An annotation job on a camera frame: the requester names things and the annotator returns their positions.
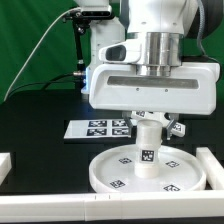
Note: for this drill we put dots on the white front fence rail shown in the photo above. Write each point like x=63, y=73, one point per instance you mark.
x=111, y=206

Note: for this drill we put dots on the white left fence rail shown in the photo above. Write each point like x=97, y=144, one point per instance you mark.
x=5, y=166

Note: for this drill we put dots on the white right fence rail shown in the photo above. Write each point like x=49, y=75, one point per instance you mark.
x=212, y=167

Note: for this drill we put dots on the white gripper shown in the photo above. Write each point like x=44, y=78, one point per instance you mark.
x=189, y=89

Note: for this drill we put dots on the black camera on stand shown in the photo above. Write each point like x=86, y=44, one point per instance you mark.
x=81, y=18

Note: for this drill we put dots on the white round table top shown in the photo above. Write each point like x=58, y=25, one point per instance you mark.
x=126, y=169

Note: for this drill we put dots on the white cross-shaped table base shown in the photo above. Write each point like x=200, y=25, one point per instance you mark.
x=173, y=127

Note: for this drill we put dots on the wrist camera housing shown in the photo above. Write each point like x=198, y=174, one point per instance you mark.
x=122, y=53

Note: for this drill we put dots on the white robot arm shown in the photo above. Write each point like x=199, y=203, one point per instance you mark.
x=145, y=73

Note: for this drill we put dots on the white fiducial marker sheet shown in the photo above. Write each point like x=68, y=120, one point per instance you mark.
x=92, y=129

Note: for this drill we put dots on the white fence rail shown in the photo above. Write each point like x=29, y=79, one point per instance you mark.
x=111, y=206
x=5, y=166
x=212, y=167

